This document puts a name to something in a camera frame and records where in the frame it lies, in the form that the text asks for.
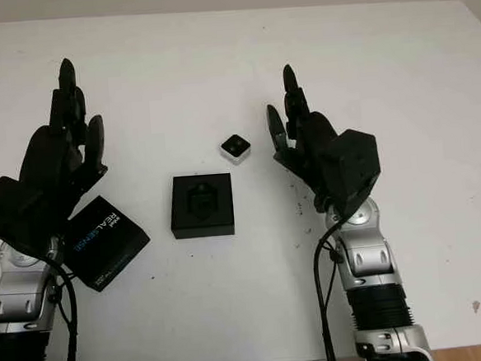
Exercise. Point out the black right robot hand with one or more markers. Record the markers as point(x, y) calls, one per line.
point(315, 130)

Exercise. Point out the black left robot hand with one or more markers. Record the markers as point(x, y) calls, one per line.
point(45, 157)

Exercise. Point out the small silver black camera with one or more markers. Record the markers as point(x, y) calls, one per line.
point(235, 147)

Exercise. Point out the black RealSense box lid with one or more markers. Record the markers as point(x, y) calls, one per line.
point(104, 239)

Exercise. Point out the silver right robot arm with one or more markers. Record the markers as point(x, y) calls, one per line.
point(370, 258)

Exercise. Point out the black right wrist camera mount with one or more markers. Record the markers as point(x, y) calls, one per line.
point(351, 164)

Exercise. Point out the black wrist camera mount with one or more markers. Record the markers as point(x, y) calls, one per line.
point(351, 164)
point(15, 212)

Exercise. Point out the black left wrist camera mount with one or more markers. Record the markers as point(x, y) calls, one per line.
point(15, 212)

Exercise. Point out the black camera box base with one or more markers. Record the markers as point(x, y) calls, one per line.
point(201, 204)

